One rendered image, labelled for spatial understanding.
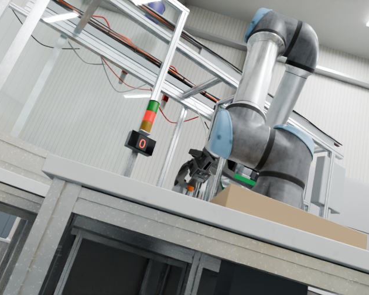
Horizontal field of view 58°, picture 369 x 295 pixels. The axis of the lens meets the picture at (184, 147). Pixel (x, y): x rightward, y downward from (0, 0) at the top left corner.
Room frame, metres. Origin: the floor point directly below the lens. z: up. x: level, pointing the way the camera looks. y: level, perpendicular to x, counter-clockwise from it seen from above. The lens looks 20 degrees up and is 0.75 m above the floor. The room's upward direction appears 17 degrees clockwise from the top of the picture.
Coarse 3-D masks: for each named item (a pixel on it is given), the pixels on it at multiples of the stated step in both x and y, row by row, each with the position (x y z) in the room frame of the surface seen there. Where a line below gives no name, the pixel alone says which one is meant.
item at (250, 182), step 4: (220, 156) 1.57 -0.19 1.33; (228, 160) 1.64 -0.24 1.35; (216, 164) 1.59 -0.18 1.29; (228, 164) 1.65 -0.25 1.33; (232, 164) 1.66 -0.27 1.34; (224, 168) 1.50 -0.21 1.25; (228, 168) 1.66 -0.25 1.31; (232, 168) 1.67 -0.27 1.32; (228, 172) 1.45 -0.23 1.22; (232, 172) 1.42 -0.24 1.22; (232, 176) 1.41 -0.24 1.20; (236, 176) 1.40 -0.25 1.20; (240, 176) 1.40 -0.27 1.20; (240, 180) 1.41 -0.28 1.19; (244, 180) 1.41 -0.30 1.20; (248, 180) 1.42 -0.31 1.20; (252, 180) 1.48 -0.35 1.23; (248, 184) 1.43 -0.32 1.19; (252, 184) 1.43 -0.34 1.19
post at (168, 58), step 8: (184, 16) 1.39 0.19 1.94; (176, 32) 1.39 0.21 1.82; (176, 40) 1.39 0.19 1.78; (168, 56) 1.39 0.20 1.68; (168, 64) 1.40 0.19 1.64; (160, 72) 1.39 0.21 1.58; (160, 80) 1.40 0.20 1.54; (160, 88) 1.40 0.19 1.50; (152, 96) 1.39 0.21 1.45; (136, 152) 1.39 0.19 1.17; (128, 160) 1.39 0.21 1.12; (128, 168) 1.39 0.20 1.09; (128, 176) 1.40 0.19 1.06
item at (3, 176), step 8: (0, 168) 0.83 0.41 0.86; (0, 176) 0.83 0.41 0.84; (8, 176) 0.84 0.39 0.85; (16, 176) 0.85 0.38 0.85; (8, 184) 0.85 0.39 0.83; (16, 184) 0.85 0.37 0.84; (24, 184) 0.86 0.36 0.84; (32, 184) 0.87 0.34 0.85; (40, 184) 0.87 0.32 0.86; (32, 192) 0.87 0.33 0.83; (40, 192) 0.88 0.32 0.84; (16, 208) 2.13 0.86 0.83; (168, 256) 2.42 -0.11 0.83; (312, 288) 1.41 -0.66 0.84
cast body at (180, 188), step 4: (184, 180) 1.35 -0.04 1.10; (176, 184) 1.35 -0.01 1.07; (180, 184) 1.34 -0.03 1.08; (184, 184) 1.35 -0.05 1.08; (188, 184) 1.36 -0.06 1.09; (172, 188) 1.38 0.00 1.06; (176, 188) 1.35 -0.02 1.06; (180, 188) 1.33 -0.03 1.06; (184, 188) 1.34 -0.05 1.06; (176, 192) 1.34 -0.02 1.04; (180, 192) 1.33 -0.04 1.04; (184, 192) 1.34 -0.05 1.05
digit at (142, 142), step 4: (140, 136) 1.34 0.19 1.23; (144, 136) 1.35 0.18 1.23; (140, 140) 1.35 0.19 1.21; (144, 140) 1.36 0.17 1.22; (148, 140) 1.36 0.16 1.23; (136, 144) 1.34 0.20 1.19; (140, 144) 1.35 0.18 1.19; (144, 144) 1.36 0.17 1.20; (140, 148) 1.35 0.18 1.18; (144, 148) 1.36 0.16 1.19
